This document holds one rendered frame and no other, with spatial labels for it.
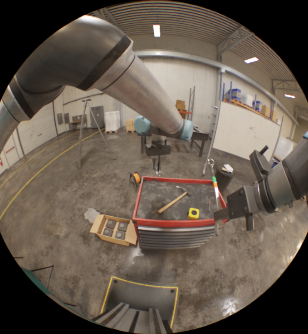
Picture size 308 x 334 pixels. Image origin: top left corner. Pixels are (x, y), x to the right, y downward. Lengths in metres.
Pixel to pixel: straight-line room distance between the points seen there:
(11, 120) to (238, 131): 2.97
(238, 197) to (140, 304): 1.23
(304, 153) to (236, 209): 0.15
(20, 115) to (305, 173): 0.42
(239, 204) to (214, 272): 1.62
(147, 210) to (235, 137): 2.56
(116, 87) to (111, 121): 6.73
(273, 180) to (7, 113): 0.43
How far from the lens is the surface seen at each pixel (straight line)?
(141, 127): 0.40
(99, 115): 9.11
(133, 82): 0.15
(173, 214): 0.79
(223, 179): 2.16
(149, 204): 0.82
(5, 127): 0.25
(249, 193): 0.21
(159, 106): 0.20
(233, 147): 2.90
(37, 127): 10.74
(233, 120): 2.80
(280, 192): 0.20
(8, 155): 9.79
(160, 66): 8.98
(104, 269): 1.65
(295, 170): 0.19
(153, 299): 1.27
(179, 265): 1.61
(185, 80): 8.82
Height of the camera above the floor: 1.55
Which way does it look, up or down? 32 degrees down
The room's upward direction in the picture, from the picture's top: 3 degrees clockwise
